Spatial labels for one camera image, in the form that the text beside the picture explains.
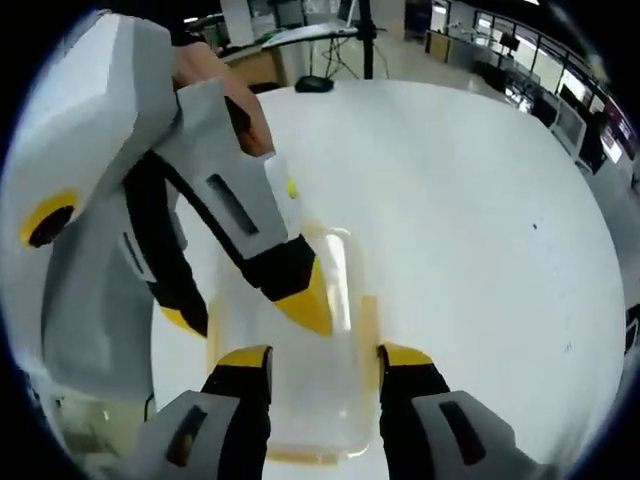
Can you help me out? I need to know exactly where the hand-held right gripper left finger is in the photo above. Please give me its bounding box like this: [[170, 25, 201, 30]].
[[130, 343, 275, 480]]

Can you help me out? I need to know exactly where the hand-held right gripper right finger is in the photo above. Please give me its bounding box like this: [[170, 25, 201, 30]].
[[377, 342, 554, 480]]

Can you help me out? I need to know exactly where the clear plastic buckle box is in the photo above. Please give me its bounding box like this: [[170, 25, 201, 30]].
[[206, 225, 382, 457]]

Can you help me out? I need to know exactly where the office desk with partition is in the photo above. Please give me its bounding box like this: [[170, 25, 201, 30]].
[[217, 22, 364, 91]]

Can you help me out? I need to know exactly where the small black device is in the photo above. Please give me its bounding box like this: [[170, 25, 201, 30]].
[[293, 75, 335, 94]]

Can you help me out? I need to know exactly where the black tripod stand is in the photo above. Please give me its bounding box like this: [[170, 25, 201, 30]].
[[319, 0, 389, 81]]

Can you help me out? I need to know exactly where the yellow cabinet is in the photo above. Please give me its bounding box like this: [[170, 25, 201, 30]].
[[425, 29, 455, 65]]

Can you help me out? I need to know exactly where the white office chair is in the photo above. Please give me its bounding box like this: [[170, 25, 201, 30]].
[[553, 98, 587, 151]]

